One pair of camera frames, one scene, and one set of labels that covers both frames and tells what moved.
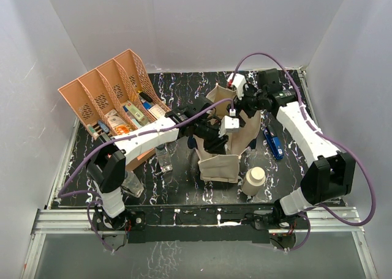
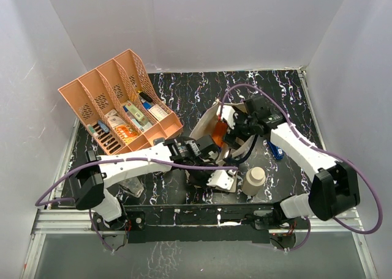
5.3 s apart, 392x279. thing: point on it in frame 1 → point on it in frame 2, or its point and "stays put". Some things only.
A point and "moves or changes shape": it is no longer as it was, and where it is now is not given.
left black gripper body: (210, 135) → (199, 177)
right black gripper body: (251, 101) → (244, 127)
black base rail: (202, 224) stays put
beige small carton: (139, 116) stays put
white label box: (157, 111) stays put
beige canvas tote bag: (225, 167) moves or changes shape
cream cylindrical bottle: (253, 181) stays put
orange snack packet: (122, 129) stays put
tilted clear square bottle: (131, 184) stays put
